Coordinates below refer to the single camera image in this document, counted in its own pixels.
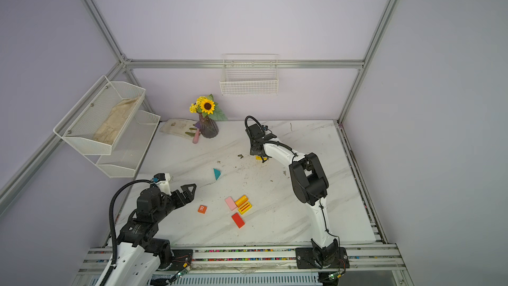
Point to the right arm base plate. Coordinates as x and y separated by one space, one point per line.
314 258

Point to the red wood block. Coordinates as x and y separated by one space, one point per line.
238 220

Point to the teal triangular wood block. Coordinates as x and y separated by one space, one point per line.
217 173

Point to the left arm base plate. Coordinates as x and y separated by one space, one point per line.
176 260

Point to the dark purple glass vase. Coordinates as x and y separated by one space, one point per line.
208 127

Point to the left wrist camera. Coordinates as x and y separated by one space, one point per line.
162 181

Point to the beige cloth in shelf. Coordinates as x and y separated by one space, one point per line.
110 129

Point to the pink tube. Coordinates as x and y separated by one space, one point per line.
196 136

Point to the white upper mesh shelf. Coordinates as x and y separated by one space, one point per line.
81 123

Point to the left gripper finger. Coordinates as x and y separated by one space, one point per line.
178 201
187 190

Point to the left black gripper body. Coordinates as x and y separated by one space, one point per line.
166 208

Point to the sunflower bouquet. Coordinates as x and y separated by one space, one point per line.
207 108

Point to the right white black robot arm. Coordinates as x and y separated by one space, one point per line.
309 184

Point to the orange ridged wood block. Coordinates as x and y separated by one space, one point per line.
241 201

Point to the white cloth on table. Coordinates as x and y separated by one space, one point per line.
183 128

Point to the aluminium front rail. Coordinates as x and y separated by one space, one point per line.
280 265

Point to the white lower mesh shelf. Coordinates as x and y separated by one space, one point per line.
131 148

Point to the white mesh shelf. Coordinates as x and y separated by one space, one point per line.
131 148
81 123

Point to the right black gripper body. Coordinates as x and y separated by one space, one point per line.
253 144

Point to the white wire wall basket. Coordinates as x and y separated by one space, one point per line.
249 74

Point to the orange letter cube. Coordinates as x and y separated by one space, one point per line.
202 209

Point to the pink wood block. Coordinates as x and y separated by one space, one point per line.
231 203

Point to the yellow red striped block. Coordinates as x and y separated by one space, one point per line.
244 208

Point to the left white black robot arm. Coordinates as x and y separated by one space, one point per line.
138 257

